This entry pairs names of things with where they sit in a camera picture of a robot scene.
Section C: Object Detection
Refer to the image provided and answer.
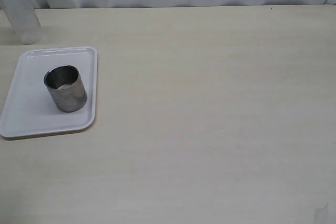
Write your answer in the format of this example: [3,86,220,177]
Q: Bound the stainless steel cup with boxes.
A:
[44,65,87,113]

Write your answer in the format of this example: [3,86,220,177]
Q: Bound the white plastic tray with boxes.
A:
[1,47,98,138]

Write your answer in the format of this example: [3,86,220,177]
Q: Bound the translucent plastic measuring cup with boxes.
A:
[1,0,44,45]

